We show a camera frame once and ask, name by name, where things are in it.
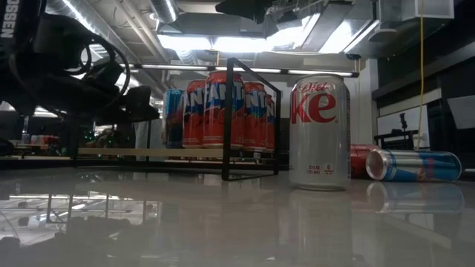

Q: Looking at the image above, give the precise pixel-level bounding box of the black wire basket cart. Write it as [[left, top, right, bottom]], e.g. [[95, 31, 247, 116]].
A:
[[373, 113, 419, 150]]

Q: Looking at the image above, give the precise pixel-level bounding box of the red soda can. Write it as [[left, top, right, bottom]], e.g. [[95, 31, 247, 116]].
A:
[[181, 79, 208, 149]]

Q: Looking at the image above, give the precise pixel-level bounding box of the person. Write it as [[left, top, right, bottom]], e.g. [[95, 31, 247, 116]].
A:
[[94, 125, 123, 149]]

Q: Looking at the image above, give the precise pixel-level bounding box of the blue and silver slim can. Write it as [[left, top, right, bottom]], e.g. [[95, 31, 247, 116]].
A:
[[365, 148, 464, 183], [162, 88, 186, 149]]

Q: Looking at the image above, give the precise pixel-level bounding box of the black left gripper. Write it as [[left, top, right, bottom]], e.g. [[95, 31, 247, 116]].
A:
[[7, 13, 161, 126]]

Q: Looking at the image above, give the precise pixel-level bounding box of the silver Diet Coke can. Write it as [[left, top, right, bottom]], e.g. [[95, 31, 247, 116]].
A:
[[288, 73, 353, 192]]

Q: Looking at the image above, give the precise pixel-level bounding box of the round silver ceiling duct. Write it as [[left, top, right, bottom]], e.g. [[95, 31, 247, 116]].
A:
[[150, 0, 179, 24]]

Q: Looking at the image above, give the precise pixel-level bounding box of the red Coca-Cola can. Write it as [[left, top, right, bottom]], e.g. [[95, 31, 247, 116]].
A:
[[350, 143, 379, 179]]

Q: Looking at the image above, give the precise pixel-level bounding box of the long ceiling light strip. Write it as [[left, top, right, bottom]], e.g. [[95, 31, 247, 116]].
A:
[[122, 62, 360, 78]]

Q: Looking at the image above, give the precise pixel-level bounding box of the ribbed silver ceiling duct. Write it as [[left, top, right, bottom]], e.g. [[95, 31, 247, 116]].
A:
[[46, 0, 131, 64]]

